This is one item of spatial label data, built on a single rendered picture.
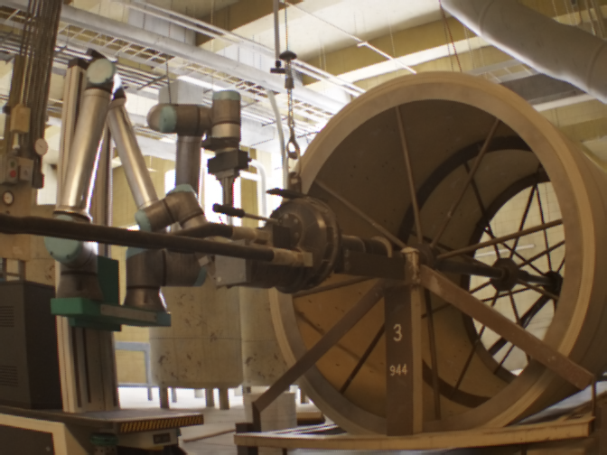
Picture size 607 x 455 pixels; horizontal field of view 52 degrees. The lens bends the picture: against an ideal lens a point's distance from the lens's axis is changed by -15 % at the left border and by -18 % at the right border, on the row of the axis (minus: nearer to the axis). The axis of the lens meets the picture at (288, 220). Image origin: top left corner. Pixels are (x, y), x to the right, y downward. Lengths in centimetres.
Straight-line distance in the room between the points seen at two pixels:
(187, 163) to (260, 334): 652
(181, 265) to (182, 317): 541
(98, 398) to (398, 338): 124
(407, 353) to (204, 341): 567
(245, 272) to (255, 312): 723
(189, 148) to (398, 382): 123
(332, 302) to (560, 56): 434
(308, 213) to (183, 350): 610
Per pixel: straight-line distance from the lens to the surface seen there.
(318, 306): 367
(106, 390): 289
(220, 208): 209
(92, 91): 249
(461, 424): 291
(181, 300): 832
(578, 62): 717
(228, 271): 211
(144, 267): 289
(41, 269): 683
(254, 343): 928
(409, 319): 277
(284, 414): 401
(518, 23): 754
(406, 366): 278
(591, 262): 270
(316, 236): 226
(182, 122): 227
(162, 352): 844
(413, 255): 282
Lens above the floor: 51
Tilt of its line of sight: 12 degrees up
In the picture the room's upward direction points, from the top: 3 degrees counter-clockwise
